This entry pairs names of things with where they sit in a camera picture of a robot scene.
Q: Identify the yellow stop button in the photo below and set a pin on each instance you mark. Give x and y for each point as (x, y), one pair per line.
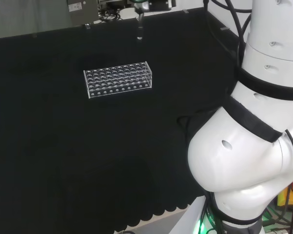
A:
(292, 192)

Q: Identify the grey metal cabinet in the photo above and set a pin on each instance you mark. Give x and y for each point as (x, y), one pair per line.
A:
(81, 12)

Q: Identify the black bench cloth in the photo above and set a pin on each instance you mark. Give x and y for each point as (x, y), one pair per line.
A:
(87, 146)

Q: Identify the pale board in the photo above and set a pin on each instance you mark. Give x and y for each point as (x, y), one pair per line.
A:
(161, 220)

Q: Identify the clear plastic test tube rack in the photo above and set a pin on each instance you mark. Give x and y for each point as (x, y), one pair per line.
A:
(117, 80)

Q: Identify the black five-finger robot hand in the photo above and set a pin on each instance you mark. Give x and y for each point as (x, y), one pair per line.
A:
(158, 4)

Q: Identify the clear glass test tube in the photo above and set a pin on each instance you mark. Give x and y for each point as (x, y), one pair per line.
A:
(140, 30)

